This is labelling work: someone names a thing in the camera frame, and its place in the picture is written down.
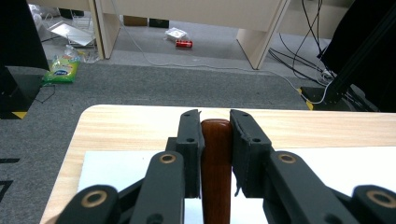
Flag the red drink can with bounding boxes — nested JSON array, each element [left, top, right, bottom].
[[175, 39, 193, 49]]

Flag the black floor cable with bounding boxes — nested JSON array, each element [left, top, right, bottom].
[[269, 46, 339, 82]]

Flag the black stand base striped tape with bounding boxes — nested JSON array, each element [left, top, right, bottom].
[[299, 85, 381, 113], [0, 64, 45, 120]]

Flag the beige wooden desk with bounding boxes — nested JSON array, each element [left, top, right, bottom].
[[26, 0, 358, 71]]

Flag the white paper table mat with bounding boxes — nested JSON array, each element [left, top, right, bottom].
[[77, 146, 396, 224]]

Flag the black box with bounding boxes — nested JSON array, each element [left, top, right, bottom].
[[148, 18, 171, 29]]

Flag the green wet wipes pack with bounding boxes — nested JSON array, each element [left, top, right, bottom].
[[42, 53, 81, 84]]

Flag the grey metal sheet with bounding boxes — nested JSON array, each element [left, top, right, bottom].
[[48, 21, 96, 48]]

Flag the reddish brown wooden spoon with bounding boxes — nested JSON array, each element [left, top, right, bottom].
[[200, 118, 234, 224]]

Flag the black power cable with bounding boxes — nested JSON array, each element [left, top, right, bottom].
[[292, 0, 326, 80], [292, 0, 325, 77]]

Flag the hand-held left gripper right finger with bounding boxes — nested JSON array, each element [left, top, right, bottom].
[[229, 108, 274, 199]]

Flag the black aluminium stand post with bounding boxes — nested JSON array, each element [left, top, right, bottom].
[[325, 8, 396, 105]]

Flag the brown cardboard box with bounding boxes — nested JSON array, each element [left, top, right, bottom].
[[122, 15, 149, 27]]

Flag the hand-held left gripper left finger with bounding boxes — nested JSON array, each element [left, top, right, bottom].
[[166, 108, 205, 199]]

